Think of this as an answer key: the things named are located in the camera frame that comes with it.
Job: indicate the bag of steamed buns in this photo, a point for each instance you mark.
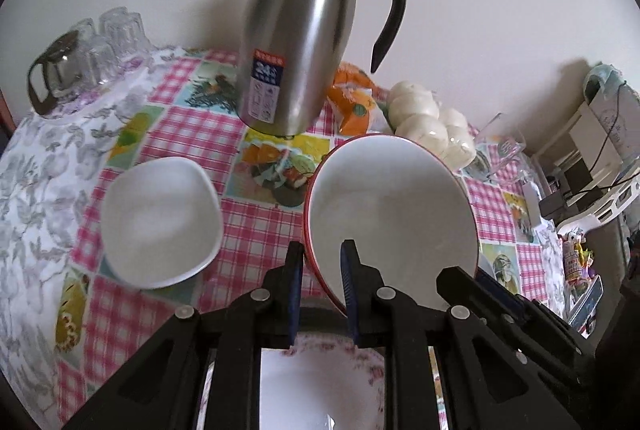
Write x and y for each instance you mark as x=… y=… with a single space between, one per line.
x=415 y=110

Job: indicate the pink checkered tablecloth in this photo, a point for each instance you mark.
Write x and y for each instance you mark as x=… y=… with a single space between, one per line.
x=250 y=235

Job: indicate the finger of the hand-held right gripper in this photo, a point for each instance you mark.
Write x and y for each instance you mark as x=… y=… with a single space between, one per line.
x=455 y=285
x=500 y=292

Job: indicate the white charger block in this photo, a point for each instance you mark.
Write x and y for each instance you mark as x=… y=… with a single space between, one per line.
x=532 y=205

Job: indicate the clear glass mug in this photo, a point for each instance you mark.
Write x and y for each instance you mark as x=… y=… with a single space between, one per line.
x=500 y=150

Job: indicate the black power adapter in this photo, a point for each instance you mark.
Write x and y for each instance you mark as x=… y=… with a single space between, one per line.
x=551 y=204

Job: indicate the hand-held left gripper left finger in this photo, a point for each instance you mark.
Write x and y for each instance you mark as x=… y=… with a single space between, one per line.
x=295 y=290

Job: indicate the floral rim round plate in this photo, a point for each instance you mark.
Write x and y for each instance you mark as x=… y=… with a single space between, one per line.
x=310 y=375

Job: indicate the pale patterned cloth bundle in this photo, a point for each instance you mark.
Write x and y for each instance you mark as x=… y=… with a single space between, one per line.
x=610 y=105

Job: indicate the white square bowl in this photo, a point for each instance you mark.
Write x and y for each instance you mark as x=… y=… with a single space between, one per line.
x=160 y=220

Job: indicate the strawberry print bowl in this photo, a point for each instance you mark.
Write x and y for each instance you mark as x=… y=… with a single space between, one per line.
x=390 y=210

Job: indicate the clear drinking glass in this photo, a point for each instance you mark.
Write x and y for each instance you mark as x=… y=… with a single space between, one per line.
x=82 y=30
x=102 y=62
x=112 y=30
x=136 y=35

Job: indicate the stainless steel thermos jug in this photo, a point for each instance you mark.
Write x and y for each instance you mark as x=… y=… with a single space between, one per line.
x=295 y=35

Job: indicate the grey floral cloth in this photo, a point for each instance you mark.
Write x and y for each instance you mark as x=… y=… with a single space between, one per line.
x=30 y=210

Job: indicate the orange printed bag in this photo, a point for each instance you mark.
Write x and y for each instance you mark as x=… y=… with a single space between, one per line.
x=355 y=105

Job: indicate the colourful snack packet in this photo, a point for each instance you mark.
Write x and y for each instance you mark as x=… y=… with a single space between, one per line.
x=577 y=257

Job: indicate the blue shiny packet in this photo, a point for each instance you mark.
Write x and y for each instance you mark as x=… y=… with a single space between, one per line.
x=590 y=305

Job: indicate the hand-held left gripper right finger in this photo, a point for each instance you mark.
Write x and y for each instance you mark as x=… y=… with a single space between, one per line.
x=348 y=290

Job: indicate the white plastic basket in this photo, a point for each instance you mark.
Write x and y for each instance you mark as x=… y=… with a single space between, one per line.
x=612 y=205

